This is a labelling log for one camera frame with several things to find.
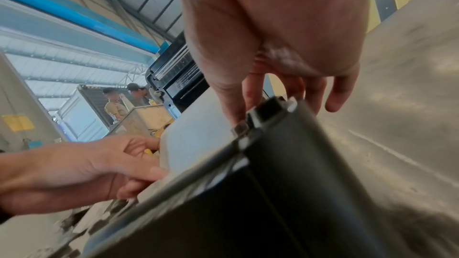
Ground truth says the person's right hand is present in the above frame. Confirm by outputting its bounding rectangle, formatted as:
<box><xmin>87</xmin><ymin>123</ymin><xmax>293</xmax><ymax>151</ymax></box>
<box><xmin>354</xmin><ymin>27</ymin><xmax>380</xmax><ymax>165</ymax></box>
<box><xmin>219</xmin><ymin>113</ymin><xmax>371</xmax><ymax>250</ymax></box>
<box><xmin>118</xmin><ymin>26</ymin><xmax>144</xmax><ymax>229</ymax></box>
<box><xmin>172</xmin><ymin>0</ymin><xmax>372</xmax><ymax>127</ymax></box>

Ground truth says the person's left hand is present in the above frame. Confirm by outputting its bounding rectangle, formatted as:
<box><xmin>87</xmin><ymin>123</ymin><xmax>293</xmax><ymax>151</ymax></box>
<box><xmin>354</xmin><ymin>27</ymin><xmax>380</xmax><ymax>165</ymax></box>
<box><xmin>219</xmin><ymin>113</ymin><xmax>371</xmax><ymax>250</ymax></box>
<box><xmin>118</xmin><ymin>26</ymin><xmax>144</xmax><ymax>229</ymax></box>
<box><xmin>0</xmin><ymin>134</ymin><xmax>169</xmax><ymax>215</ymax></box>

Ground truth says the white paper roll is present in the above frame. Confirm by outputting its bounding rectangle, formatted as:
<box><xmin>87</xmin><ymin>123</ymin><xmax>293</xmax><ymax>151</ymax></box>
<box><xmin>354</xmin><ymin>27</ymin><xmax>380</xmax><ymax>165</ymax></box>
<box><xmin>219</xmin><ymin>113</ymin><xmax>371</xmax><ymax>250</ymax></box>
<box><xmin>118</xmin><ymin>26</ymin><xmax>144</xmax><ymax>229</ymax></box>
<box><xmin>136</xmin><ymin>86</ymin><xmax>252</xmax><ymax>204</ymax></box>

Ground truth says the black printer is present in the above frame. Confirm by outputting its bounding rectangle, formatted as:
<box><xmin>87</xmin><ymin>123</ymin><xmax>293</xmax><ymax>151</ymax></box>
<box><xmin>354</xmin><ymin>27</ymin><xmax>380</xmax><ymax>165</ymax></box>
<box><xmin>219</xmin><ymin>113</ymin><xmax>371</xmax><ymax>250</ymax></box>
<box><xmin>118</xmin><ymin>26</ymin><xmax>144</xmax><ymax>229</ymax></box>
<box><xmin>82</xmin><ymin>31</ymin><xmax>399</xmax><ymax>258</ymax></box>

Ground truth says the grey cargo container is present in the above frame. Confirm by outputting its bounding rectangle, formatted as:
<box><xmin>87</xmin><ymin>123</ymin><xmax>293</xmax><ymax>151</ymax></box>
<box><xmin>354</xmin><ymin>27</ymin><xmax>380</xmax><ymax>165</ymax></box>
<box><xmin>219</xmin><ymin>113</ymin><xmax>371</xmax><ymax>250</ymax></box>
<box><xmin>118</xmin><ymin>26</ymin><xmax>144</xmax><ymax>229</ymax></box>
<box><xmin>55</xmin><ymin>84</ymin><xmax>121</xmax><ymax>142</ymax></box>

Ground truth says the wooden crate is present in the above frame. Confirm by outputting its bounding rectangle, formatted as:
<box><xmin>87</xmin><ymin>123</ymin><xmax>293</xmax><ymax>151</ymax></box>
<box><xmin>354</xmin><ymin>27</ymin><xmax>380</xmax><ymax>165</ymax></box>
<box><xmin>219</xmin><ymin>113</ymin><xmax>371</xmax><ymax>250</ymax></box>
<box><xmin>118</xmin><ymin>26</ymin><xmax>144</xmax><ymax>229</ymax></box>
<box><xmin>104</xmin><ymin>104</ymin><xmax>175</xmax><ymax>139</ymax></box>

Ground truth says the yellow wall notice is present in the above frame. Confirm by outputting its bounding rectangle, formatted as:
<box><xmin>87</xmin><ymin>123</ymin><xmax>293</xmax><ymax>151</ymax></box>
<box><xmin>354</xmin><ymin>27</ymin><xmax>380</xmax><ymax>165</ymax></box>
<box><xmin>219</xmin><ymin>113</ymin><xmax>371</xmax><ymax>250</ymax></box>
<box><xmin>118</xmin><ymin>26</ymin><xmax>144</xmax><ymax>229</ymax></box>
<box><xmin>1</xmin><ymin>114</ymin><xmax>35</xmax><ymax>132</ymax></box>

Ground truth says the blue door frame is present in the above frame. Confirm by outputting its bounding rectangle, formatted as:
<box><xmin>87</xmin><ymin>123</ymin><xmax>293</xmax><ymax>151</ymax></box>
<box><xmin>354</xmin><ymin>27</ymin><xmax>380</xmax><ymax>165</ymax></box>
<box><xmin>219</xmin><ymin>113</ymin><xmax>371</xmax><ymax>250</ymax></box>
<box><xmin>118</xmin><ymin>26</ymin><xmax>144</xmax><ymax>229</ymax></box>
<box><xmin>0</xmin><ymin>0</ymin><xmax>169</xmax><ymax>54</ymax></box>

